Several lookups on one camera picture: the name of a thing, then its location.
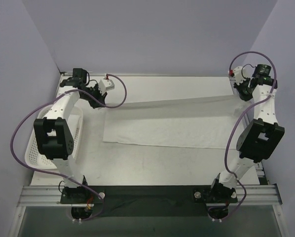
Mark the white towel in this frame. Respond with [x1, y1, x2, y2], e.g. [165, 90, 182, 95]
[103, 95, 249, 149]
[68, 115, 83, 142]

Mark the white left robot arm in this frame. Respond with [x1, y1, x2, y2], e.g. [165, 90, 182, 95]
[34, 68, 114, 203]

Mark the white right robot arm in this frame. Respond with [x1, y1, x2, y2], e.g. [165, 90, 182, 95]
[208, 64, 285, 202]

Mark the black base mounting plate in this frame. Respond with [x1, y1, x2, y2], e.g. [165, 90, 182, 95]
[60, 185, 238, 218]

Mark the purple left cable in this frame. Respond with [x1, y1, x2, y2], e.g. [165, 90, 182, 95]
[10, 74, 128, 220]

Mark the purple cable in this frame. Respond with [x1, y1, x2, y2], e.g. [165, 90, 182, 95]
[208, 51, 278, 220]
[10, 74, 128, 220]

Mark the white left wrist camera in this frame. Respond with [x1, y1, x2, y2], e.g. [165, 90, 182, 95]
[98, 79, 115, 94]

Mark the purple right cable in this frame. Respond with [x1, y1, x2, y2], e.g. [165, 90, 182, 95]
[208, 51, 278, 220]

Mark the aluminium front rail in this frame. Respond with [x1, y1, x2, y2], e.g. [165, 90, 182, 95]
[17, 185, 282, 207]

